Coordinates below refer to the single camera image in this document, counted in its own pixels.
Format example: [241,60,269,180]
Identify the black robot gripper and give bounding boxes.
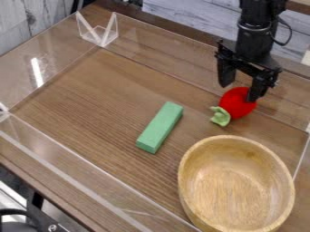
[214,39,282,102]

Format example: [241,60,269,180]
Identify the red plush strawberry toy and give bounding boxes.
[211,87,257,127]

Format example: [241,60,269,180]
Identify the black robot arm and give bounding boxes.
[214,0,292,102]

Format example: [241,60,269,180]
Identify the green rectangular block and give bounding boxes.
[135,101,185,154]

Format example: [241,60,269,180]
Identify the wooden bowl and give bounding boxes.
[178,135,296,232]

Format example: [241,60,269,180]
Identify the clear acrylic enclosure wall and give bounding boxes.
[0,8,310,232]

